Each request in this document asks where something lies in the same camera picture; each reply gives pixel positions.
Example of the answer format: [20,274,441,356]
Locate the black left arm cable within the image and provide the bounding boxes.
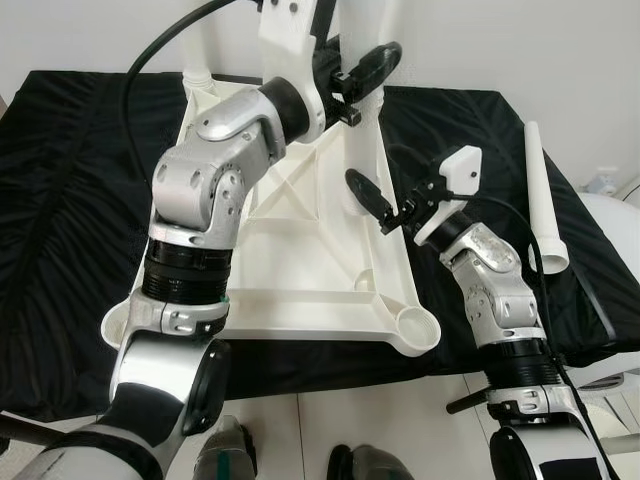
[122,0,236,181]

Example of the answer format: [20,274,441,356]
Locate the white round base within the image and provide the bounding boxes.
[585,400,640,480]

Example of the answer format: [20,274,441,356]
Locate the grey metal rod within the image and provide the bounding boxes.
[605,433,640,453]

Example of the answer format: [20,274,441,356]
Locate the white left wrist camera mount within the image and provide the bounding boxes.
[258,0,336,131]

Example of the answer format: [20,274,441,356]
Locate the grey robot left foot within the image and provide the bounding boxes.
[192,418,256,480]

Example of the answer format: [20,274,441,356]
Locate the small white wall device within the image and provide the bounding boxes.
[592,168,621,194]

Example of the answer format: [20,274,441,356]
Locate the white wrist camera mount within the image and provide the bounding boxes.
[412,145,484,241]
[258,0,336,131]

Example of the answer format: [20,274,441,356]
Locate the grey robot right foot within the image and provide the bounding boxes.
[328,445,413,480]

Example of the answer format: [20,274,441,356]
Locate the grey robot foot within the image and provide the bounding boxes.
[192,418,256,480]
[328,445,413,480]

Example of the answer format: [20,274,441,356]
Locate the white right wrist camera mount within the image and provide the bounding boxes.
[412,145,484,241]

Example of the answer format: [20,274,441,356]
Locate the black table cloth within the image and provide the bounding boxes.
[0,70,640,421]

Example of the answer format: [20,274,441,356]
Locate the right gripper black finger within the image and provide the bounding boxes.
[345,168,396,233]
[388,143,429,191]

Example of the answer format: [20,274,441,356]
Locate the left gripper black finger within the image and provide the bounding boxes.
[340,42,403,101]

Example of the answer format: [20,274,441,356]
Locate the white plastic table top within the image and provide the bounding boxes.
[103,75,443,358]

